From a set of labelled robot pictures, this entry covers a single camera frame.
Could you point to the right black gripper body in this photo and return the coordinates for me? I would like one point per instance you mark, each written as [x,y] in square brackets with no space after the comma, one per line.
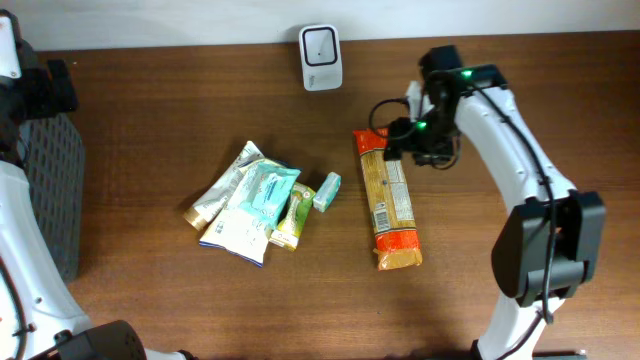
[425,140]

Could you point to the green tissue pack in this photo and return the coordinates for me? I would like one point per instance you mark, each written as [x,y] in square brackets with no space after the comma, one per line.
[327,192]

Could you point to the orange spaghetti package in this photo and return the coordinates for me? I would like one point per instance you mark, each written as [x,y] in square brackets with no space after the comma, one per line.
[394,227]

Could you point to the teal wet wipes pack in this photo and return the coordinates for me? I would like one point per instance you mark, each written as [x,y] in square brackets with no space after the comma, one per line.
[264,190]

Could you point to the green yellow snack packet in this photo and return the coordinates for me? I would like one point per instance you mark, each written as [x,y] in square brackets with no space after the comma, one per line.
[288,231]

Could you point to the white blue snack bag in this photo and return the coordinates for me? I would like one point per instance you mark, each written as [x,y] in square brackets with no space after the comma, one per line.
[238,233]

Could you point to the white gold cream tube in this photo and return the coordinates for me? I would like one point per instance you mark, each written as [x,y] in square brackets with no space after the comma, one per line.
[208,206]

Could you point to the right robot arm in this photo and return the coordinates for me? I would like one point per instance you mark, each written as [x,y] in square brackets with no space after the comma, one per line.
[549,244]

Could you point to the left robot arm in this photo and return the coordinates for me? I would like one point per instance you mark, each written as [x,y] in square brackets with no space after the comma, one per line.
[40,319]

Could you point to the white barcode scanner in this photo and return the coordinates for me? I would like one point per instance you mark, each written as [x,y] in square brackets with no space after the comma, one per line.
[321,58]

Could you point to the grey plastic mesh basket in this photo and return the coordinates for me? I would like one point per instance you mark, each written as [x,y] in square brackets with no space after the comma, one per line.
[54,162]

